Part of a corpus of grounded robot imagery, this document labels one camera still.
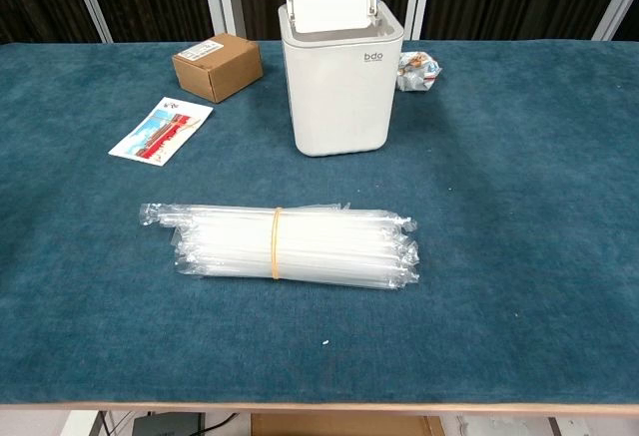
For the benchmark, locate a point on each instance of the dark grey box under table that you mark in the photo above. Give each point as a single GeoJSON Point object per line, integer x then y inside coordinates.
{"type": "Point", "coordinates": [169, 424]}

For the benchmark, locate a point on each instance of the yellow rubber band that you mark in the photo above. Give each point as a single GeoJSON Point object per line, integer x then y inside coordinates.
{"type": "Point", "coordinates": [275, 244]}

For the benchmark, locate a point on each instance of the brown cardboard box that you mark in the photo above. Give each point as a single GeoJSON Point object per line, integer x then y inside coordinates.
{"type": "Point", "coordinates": [219, 69]}

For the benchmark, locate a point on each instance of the white open-lid bin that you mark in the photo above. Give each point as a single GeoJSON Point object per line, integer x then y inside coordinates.
{"type": "Point", "coordinates": [344, 87]}

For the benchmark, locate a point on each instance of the bundle of wrapped white straws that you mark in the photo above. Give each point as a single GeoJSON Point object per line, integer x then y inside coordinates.
{"type": "Point", "coordinates": [299, 246]}

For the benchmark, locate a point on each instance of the crumpled snack wrapper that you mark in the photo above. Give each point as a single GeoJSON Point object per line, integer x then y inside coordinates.
{"type": "Point", "coordinates": [418, 73]}

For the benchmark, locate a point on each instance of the white red printed packet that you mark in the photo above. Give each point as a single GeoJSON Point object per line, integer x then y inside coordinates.
{"type": "Point", "coordinates": [160, 131]}

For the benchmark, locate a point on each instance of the teal felt table mat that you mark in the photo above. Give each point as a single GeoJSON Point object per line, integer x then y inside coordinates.
{"type": "Point", "coordinates": [449, 256]}

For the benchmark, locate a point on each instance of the brown cardboard under table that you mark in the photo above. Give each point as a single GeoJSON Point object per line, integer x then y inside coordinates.
{"type": "Point", "coordinates": [344, 426]}

